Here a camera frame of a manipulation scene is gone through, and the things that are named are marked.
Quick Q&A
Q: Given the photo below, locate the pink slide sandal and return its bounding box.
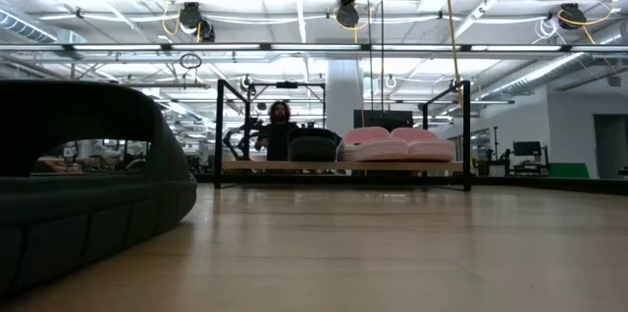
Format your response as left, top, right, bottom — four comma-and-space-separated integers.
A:
391, 128, 457, 163
338, 126, 409, 163

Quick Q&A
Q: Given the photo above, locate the black slide sandal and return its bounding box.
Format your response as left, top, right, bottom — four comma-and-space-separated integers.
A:
0, 79, 198, 299
287, 128, 343, 163

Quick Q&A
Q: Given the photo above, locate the black-framed wooden shelf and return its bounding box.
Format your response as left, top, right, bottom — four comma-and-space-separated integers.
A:
213, 78, 473, 193

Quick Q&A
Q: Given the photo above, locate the white round pillar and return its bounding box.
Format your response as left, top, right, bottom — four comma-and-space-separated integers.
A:
326, 59, 365, 139

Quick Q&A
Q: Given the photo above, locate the black rectangular panel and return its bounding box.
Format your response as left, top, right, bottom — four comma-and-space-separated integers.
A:
352, 109, 414, 132

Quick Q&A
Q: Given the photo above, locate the long ceiling light bar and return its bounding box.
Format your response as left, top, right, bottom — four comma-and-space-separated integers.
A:
0, 42, 628, 54

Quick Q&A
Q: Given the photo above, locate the person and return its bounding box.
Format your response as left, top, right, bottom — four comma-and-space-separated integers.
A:
253, 100, 301, 162

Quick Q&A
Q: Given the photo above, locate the small desk monitor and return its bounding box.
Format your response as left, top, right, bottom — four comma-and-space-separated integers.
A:
511, 140, 544, 159

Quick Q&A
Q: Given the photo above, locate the green box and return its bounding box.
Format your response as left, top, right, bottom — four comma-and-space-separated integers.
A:
548, 162, 591, 180

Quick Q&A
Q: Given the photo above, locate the black ceiling cable reel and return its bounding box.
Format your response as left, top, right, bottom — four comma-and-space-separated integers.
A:
335, 2, 361, 29
178, 1, 217, 43
557, 2, 589, 31

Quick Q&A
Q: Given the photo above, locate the black hanging cable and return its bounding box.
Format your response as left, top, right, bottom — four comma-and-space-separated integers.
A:
379, 0, 387, 113
367, 0, 374, 113

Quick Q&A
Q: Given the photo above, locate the yellow hanging cable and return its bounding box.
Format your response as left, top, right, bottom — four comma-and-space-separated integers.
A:
443, 0, 465, 110

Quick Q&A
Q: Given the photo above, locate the black background rig frame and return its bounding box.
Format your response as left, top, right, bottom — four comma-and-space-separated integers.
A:
246, 80, 328, 130

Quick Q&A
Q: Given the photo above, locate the silver ventilation duct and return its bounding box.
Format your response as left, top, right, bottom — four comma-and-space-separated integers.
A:
0, 7, 87, 46
478, 51, 598, 102

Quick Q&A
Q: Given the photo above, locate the black aluminium table frame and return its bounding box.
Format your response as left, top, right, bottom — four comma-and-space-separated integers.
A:
193, 172, 628, 196

